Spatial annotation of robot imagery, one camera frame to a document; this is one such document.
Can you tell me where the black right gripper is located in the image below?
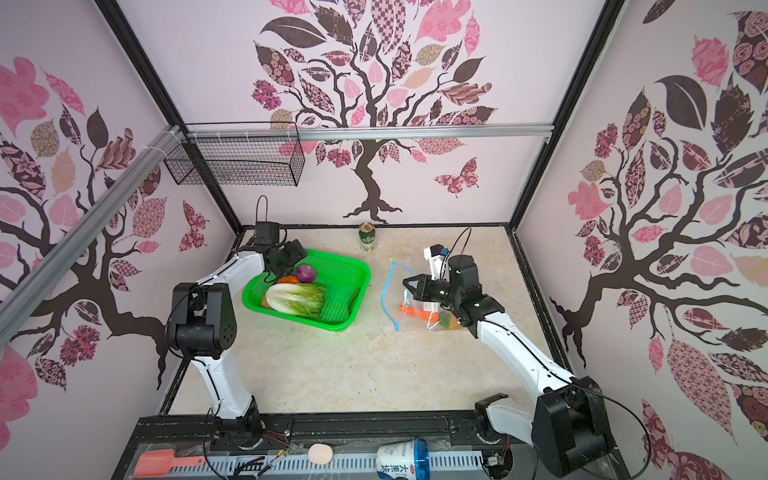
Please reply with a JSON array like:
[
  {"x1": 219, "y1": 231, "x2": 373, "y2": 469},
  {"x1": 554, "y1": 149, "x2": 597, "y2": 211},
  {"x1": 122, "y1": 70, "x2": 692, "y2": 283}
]
[{"x1": 404, "y1": 273, "x2": 462, "y2": 308}]

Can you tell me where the clear zip top bag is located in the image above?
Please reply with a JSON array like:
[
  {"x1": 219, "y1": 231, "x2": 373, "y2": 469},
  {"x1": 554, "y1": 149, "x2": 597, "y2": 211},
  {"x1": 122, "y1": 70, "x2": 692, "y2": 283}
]
[{"x1": 380, "y1": 257, "x2": 461, "y2": 333}]

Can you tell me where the orange carrot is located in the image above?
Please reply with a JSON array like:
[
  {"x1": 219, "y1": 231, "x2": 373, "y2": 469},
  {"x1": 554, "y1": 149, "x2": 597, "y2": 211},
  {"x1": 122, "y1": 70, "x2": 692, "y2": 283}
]
[{"x1": 398, "y1": 306, "x2": 440, "y2": 322}]

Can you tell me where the purple onion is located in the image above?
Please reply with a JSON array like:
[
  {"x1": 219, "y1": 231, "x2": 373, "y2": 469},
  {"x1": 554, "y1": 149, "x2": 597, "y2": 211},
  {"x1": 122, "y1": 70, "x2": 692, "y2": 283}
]
[{"x1": 295, "y1": 264, "x2": 318, "y2": 283}]

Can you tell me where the yellow potato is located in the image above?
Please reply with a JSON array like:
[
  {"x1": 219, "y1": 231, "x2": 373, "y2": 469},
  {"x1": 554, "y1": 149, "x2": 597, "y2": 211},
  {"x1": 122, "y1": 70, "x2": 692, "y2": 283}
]
[{"x1": 438, "y1": 311, "x2": 464, "y2": 330}]

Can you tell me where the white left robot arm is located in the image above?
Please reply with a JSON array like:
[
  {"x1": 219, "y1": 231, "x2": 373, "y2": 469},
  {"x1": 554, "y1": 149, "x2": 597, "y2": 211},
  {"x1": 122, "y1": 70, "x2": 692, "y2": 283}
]
[{"x1": 166, "y1": 221, "x2": 307, "y2": 420}]

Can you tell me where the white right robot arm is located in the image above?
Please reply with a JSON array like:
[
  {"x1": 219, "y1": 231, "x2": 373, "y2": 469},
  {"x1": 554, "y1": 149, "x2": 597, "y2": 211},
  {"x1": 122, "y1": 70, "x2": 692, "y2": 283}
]
[{"x1": 402, "y1": 255, "x2": 616, "y2": 478}]

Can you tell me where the green cabbage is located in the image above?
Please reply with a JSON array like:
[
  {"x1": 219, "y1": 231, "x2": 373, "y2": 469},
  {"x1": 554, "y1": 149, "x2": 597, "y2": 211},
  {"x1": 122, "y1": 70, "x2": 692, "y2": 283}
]
[{"x1": 265, "y1": 283, "x2": 326, "y2": 319}]

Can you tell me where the green chili pepper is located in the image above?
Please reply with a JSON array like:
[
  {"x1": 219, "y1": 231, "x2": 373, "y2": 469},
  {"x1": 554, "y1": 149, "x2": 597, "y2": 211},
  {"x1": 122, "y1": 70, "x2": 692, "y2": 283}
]
[{"x1": 347, "y1": 288, "x2": 361, "y2": 314}]

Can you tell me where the green plastic basket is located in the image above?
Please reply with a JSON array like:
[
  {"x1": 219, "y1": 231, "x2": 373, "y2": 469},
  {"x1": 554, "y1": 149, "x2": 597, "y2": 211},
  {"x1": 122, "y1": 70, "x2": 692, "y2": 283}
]
[{"x1": 240, "y1": 250, "x2": 371, "y2": 332}]

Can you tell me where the white blue cup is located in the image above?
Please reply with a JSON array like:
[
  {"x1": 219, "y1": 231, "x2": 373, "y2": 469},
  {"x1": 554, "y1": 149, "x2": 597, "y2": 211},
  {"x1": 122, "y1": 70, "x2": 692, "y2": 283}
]
[{"x1": 375, "y1": 439, "x2": 431, "y2": 480}]

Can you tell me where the beige egg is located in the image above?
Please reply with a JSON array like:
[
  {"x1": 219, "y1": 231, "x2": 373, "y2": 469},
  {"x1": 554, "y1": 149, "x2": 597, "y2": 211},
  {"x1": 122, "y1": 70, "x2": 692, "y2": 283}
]
[{"x1": 307, "y1": 443, "x2": 334, "y2": 466}]

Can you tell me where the pink plastic scoop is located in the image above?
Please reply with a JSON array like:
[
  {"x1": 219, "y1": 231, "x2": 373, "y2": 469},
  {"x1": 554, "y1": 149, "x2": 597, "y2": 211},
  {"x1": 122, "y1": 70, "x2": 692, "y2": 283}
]
[{"x1": 133, "y1": 449, "x2": 205, "y2": 478}]

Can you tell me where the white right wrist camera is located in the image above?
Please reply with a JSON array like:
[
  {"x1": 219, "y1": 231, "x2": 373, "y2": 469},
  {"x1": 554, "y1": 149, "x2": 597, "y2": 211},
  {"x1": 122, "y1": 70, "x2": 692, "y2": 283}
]
[{"x1": 423, "y1": 244, "x2": 449, "y2": 280}]

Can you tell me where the black wire basket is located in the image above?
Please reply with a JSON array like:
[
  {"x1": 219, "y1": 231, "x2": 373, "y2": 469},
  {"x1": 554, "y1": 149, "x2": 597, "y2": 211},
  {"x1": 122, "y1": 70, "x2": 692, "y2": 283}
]
[{"x1": 164, "y1": 120, "x2": 305, "y2": 187}]

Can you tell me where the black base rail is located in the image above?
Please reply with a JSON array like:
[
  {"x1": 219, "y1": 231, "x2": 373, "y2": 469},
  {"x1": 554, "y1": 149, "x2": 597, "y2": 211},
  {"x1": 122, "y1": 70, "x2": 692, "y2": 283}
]
[{"x1": 112, "y1": 410, "x2": 544, "y2": 479}]

